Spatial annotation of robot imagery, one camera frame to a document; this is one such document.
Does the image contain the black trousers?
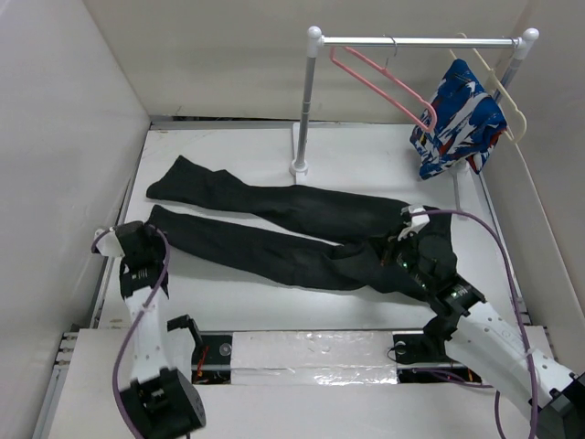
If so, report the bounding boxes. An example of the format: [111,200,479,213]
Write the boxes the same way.
[146,156,452,301]

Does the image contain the pink plastic hanger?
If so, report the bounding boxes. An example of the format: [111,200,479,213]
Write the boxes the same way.
[328,37,439,134]

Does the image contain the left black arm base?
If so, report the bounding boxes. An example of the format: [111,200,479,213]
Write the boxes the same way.
[167,315,233,385]

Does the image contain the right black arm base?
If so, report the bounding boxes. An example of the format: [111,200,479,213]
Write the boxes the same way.
[389,317,456,366]

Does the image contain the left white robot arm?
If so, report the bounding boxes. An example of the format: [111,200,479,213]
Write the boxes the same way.
[112,221,207,438]

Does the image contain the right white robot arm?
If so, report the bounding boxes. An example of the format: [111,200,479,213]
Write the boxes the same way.
[382,234,584,438]

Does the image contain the cream plastic hanger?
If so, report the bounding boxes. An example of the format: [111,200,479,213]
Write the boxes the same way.
[463,28,539,145]

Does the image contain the blue patterned garment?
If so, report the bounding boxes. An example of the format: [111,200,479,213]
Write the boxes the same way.
[409,59,507,180]

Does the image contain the white clothes rack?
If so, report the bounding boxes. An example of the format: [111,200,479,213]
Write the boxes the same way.
[290,27,541,216]

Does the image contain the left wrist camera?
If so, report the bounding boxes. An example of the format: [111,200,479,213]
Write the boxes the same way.
[90,227,123,258]

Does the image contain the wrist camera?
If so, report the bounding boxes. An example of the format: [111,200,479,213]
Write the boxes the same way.
[398,205,430,241]
[90,227,123,258]

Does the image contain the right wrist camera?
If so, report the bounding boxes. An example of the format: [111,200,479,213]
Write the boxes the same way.
[398,205,430,241]

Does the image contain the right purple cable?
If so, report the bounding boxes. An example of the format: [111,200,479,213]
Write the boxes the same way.
[420,209,540,439]

